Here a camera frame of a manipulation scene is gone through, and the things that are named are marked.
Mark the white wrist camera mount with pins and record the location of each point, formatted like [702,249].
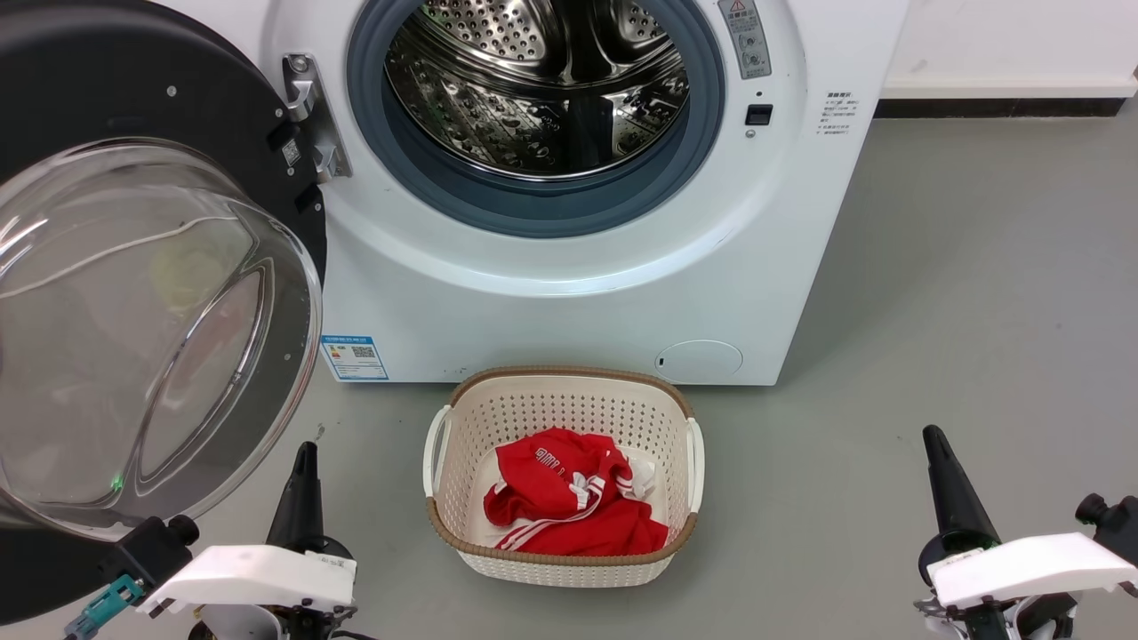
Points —
[258,573]
[1031,564]

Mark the printed text sticker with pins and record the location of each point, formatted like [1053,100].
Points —
[838,113]

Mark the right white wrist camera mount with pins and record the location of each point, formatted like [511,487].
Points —
[1031,564]

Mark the white garment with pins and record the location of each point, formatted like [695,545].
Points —
[642,476]

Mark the steel perforated washer drum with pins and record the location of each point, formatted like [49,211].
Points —
[533,107]

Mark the red white-striped garment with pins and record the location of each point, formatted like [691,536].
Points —
[551,498]

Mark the black round washer door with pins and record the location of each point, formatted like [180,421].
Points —
[133,80]

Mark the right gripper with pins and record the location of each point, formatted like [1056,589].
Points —
[1005,622]

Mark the white front-load washing machine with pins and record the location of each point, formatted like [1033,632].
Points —
[578,320]

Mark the blue energy label sticker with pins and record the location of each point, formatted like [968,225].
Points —
[354,357]

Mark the cream perforated laundry basket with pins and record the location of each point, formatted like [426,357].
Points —
[560,400]

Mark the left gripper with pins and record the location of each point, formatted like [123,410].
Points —
[302,624]

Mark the grey warning label panel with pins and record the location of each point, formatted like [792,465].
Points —
[745,40]

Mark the metal door hinge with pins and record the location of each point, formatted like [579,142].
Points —
[311,98]

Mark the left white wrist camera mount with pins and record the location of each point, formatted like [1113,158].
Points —
[258,573]

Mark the round white filter cover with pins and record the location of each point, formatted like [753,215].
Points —
[700,361]

